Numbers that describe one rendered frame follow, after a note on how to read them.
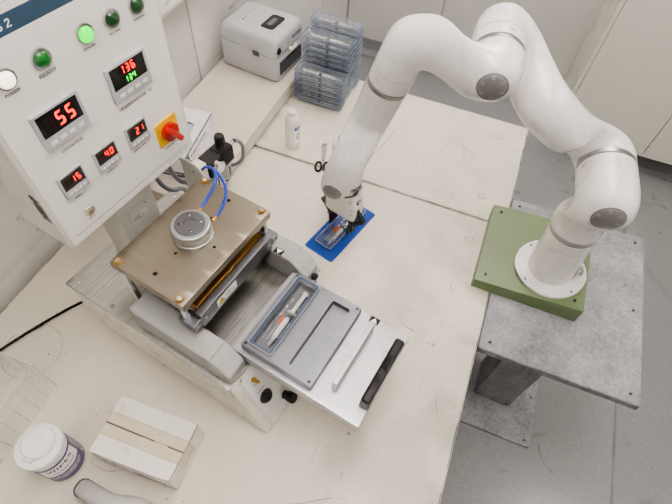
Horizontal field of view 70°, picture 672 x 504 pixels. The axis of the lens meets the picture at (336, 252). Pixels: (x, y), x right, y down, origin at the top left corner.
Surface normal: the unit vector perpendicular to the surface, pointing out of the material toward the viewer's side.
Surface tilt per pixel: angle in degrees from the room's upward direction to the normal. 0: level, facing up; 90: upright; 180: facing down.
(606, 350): 0
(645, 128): 90
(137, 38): 90
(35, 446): 1
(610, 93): 90
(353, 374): 0
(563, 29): 90
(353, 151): 47
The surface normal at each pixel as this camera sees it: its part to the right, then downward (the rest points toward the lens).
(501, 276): -0.03, -0.57
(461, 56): -0.82, 0.18
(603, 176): -0.44, -0.57
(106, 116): 0.85, 0.45
